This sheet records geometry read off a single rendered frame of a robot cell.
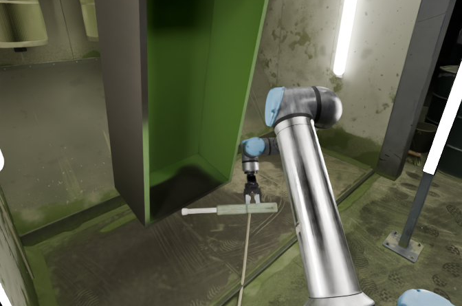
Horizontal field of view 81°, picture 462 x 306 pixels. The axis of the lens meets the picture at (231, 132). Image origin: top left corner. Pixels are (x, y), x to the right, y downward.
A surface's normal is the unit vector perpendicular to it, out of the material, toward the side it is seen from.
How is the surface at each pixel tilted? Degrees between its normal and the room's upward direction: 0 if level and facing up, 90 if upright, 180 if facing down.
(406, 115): 90
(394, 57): 90
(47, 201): 57
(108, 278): 0
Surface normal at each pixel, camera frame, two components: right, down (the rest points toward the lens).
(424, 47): -0.74, 0.27
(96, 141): 0.57, -0.24
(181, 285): 0.00, -0.91
